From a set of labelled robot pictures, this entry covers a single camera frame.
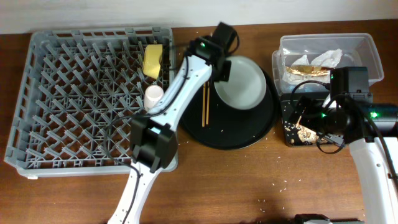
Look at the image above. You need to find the wooden chopstick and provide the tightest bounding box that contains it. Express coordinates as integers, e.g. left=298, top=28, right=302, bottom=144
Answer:
left=201, top=82, right=206, bottom=127
left=205, top=82, right=210, bottom=126

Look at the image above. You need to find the white round plate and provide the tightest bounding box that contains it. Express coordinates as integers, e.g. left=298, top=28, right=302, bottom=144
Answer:
left=214, top=55, right=267, bottom=110

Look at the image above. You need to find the gold coffee sachet wrapper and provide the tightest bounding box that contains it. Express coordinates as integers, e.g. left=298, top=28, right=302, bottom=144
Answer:
left=285, top=65, right=333, bottom=77

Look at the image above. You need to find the white tissue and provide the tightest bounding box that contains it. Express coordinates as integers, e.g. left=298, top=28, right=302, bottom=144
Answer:
left=282, top=49, right=343, bottom=85

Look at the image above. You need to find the yellow bowl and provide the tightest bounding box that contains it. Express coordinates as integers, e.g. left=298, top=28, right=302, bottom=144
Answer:
left=143, top=44, right=163, bottom=79

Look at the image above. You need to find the pink cup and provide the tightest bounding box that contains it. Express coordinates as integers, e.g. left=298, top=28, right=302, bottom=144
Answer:
left=144, top=85, right=164, bottom=111

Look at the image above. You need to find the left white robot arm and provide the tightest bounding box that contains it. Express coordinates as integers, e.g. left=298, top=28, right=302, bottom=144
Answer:
left=109, top=37, right=232, bottom=223

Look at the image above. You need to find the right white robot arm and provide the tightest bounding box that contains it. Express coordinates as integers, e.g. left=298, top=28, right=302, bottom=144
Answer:
left=294, top=93, right=397, bottom=223

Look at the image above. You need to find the grey dishwasher rack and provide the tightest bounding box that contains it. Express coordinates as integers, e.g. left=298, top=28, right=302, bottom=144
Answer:
left=4, top=27, right=175, bottom=179

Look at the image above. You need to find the rice and nutshell pile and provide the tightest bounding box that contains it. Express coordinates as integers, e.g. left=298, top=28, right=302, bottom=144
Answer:
left=283, top=121, right=318, bottom=147

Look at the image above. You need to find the black rectangular tray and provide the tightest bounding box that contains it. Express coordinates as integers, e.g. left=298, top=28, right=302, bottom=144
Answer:
left=279, top=91, right=349, bottom=147

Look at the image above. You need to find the round black tray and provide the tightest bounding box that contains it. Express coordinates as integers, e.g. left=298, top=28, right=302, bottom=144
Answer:
left=180, top=69, right=280, bottom=150

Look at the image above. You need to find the clear plastic bin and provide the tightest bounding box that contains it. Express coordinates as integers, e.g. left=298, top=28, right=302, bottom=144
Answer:
left=272, top=33, right=384, bottom=95

